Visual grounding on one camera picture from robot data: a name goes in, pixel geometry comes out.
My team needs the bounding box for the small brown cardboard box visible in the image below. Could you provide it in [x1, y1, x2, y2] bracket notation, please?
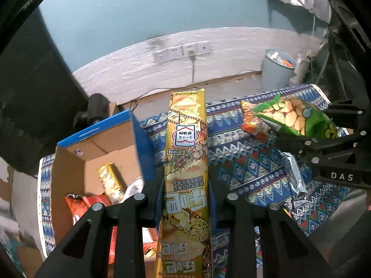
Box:
[109, 102, 125, 116]

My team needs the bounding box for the long yellow snack packet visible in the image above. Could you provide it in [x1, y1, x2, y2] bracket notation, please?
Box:
[96, 162, 125, 203]
[155, 88, 213, 278]

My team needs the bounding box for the grey trash bin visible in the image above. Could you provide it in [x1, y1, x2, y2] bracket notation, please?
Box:
[262, 49, 297, 89]

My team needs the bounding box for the blue cardboard box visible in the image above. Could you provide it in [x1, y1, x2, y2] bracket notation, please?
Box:
[51, 110, 158, 246]

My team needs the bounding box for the blue patterned tablecloth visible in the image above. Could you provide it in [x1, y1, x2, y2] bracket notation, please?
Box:
[38, 83, 352, 278]

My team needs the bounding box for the green snack bag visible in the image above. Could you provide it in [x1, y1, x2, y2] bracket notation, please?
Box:
[252, 94, 338, 142]

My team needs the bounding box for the small orange snack packet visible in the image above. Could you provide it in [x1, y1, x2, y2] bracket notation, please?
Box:
[240, 100, 271, 135]

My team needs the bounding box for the silver foil snack packet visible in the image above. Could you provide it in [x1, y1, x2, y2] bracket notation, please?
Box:
[281, 152, 307, 199]

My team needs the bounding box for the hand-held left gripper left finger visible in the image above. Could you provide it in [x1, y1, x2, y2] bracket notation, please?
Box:
[35, 162, 164, 278]

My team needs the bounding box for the black round device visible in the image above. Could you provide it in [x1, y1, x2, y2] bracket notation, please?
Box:
[74, 93, 111, 128]

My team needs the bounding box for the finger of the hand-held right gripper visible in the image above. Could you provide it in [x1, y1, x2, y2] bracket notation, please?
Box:
[325, 100, 366, 128]
[277, 130, 366, 165]

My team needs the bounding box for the grey plug with cable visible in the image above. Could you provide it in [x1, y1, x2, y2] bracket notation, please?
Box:
[188, 51, 198, 89]

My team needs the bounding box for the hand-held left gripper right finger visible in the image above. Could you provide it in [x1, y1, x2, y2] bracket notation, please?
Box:
[207, 171, 334, 278]

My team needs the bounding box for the red snack bag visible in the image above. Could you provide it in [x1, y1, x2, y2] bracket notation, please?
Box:
[87, 195, 118, 262]

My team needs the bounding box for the black office chair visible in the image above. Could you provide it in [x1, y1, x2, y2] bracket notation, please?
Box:
[313, 0, 371, 107]

